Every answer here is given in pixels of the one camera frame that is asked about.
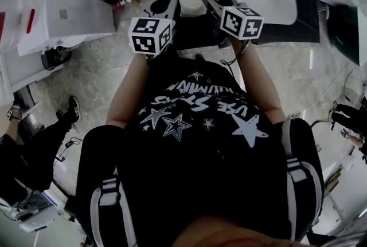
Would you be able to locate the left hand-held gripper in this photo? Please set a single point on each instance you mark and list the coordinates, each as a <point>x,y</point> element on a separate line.
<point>149,36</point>

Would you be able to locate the black power adapter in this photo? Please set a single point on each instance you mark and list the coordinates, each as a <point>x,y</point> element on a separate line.
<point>70,143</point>

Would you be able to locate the person's black star-print shirt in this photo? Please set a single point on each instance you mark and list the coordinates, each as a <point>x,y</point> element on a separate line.
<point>200,168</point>

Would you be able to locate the white cabinet box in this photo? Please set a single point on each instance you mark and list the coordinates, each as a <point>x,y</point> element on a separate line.
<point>74,13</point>

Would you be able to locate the black round bin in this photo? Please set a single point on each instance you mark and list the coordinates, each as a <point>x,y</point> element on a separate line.
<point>56,56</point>

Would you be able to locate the person's right forearm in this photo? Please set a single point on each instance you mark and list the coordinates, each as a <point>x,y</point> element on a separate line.
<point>258,82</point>

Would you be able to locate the white shelf unit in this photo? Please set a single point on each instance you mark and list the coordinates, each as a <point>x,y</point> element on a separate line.
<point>23,68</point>

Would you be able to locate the small red bottle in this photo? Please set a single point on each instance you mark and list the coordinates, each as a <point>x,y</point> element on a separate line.
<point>120,3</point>

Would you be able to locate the black vanity counter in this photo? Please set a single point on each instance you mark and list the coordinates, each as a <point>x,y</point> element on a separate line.
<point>306,11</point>

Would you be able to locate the person's left forearm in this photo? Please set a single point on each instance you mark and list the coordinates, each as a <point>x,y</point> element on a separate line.
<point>126,97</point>

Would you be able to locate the person's black shoe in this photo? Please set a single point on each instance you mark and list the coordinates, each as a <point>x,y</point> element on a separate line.
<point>199,56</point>

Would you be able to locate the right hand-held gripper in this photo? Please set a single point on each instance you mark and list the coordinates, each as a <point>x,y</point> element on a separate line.
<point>243,23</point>

